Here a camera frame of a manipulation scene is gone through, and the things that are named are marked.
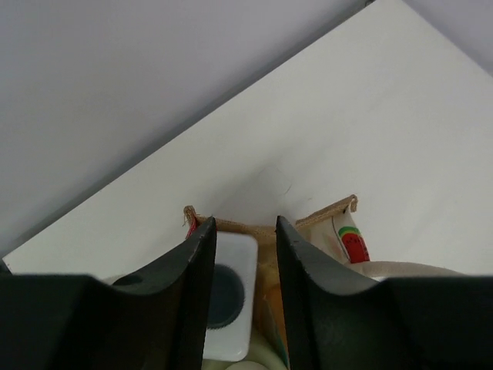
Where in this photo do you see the white bottle grey cap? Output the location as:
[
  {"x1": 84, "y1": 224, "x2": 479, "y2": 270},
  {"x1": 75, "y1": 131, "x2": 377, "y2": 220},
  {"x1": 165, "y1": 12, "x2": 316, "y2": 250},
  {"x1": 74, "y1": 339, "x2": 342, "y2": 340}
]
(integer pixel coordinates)
[{"x1": 203, "y1": 232, "x2": 258, "y2": 362}]

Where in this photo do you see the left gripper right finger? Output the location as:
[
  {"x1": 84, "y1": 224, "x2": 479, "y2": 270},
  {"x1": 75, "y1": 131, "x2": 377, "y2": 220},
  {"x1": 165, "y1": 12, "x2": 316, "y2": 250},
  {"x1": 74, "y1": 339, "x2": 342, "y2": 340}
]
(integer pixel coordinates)
[{"x1": 276, "y1": 217, "x2": 492, "y2": 369}]

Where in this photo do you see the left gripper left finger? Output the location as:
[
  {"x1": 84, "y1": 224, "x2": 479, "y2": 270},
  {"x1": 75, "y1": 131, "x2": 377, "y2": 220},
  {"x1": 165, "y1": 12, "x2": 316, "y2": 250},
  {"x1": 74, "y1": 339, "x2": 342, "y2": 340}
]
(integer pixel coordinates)
[{"x1": 1, "y1": 218, "x2": 216, "y2": 369}]

